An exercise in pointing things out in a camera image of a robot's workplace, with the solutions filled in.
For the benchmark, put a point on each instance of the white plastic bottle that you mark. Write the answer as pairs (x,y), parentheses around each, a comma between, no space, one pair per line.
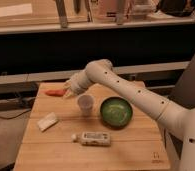
(92,138)

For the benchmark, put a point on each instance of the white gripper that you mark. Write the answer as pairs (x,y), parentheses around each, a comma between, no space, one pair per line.
(77,84)

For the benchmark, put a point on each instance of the green bowl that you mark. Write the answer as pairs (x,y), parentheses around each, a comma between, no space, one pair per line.
(116,112)

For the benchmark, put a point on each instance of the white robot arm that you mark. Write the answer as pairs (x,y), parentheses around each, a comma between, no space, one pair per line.
(178,120)

